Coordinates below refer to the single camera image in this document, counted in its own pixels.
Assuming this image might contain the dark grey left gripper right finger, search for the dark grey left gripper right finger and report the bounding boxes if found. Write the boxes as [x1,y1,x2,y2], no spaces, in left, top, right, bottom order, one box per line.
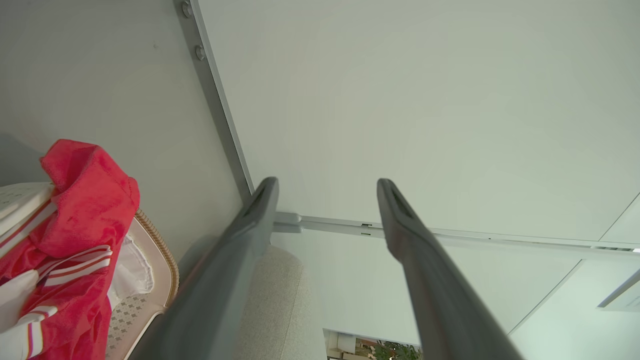
[376,178,525,360]

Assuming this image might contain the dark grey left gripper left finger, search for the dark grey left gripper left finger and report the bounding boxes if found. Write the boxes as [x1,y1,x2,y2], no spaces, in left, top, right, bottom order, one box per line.
[129,176,280,360]

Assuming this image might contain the red garment with white stripes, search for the red garment with white stripes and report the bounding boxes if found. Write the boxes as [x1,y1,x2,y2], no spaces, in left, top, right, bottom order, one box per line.
[0,200,126,360]

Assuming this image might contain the plain red garment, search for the plain red garment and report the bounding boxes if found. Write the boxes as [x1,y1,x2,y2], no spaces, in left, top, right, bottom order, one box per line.
[40,139,141,258]

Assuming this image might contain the grey fabric sofa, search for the grey fabric sofa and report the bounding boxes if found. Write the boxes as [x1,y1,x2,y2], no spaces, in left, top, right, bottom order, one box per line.
[232,245,328,360]

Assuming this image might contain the white laundry basket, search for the white laundry basket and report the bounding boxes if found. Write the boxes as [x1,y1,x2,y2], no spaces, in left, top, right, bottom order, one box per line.
[0,182,180,360]

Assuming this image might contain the green leafy plant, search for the green leafy plant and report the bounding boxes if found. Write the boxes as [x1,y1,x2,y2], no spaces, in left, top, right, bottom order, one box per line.
[372,340,423,360]

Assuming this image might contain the white basket liner cloth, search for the white basket liner cloth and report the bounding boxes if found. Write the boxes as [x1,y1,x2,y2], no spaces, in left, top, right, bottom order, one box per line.
[107,234,155,302]

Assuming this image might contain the grey partition floor rail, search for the grey partition floor rail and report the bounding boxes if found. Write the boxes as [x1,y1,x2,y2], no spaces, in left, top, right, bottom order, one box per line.
[174,0,256,203]

